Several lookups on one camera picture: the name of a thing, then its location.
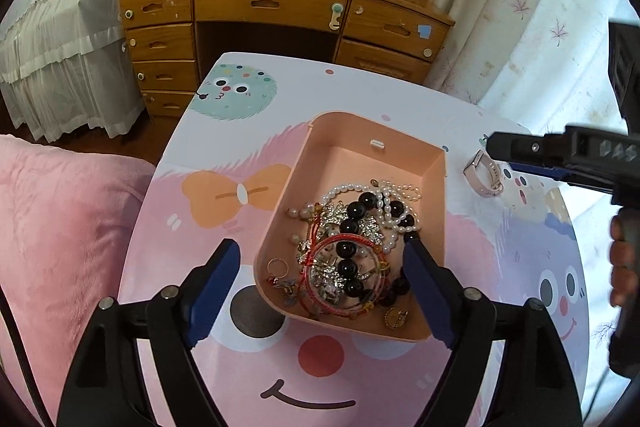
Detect wooden desk with drawers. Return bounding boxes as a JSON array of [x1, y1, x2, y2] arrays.
[[116, 0, 457, 118]]

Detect pink plastic tray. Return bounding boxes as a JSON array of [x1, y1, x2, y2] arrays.
[[254, 110, 447, 344]]

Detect red string bracelet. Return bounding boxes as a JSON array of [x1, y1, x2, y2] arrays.
[[299, 216, 397, 319]]

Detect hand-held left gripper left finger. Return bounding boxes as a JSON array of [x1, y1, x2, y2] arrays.
[[57, 238, 241, 427]]

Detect silver crystal crescent ornament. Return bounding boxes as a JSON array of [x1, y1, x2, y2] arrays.
[[299, 202, 383, 300]]

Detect white floral curtain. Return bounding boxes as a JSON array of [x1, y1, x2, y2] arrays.
[[424, 0, 640, 427]]

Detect cartoon printed table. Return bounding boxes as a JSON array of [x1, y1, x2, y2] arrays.
[[117, 52, 593, 427]]

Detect black bead bracelet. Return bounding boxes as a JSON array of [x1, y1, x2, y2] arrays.
[[334, 191, 422, 304]]

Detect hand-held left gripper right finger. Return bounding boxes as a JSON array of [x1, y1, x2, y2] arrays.
[[402, 239, 583, 427]]

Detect person's right hand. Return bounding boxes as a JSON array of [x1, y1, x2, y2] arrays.
[[609, 211, 640, 309]]

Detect pink quilted blanket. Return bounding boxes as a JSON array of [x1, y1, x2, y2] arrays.
[[0, 134, 157, 427]]

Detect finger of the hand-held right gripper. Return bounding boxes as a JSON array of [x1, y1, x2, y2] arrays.
[[486, 131, 568, 165], [509, 162, 571, 182]]

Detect white pearl bracelet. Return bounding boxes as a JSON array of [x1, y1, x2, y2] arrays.
[[375, 178, 422, 234]]

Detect pink smart watch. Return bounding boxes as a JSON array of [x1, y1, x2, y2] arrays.
[[462, 149, 505, 198]]

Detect white lace furniture cover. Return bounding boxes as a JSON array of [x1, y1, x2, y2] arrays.
[[0, 0, 152, 144]]

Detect white pearl necklace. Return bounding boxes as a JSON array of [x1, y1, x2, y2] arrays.
[[286, 181, 382, 222]]

